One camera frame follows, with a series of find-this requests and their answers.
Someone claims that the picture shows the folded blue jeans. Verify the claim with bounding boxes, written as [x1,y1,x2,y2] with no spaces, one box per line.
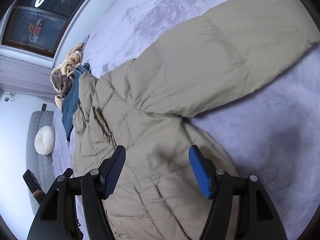
[62,63,91,141]

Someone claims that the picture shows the lavender plush bed blanket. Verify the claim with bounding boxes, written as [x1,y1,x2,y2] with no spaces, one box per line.
[53,0,319,239]

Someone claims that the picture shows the grey curtain left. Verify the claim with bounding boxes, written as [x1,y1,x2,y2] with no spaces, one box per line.
[1,56,56,103]

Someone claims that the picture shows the dark framed window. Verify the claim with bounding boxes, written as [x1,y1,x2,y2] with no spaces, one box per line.
[2,0,85,58]

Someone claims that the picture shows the brown and striped clothes pile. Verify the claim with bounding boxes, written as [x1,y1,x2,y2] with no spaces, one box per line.
[50,43,84,110]

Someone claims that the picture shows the beige puffer jacket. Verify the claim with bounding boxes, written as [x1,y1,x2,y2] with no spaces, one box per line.
[72,0,319,239]

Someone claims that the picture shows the grey quilted headboard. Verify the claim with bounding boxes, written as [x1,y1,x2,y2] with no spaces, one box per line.
[25,110,57,215]

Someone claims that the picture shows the round white pleated cushion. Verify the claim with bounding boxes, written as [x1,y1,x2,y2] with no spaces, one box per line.
[34,126,55,156]

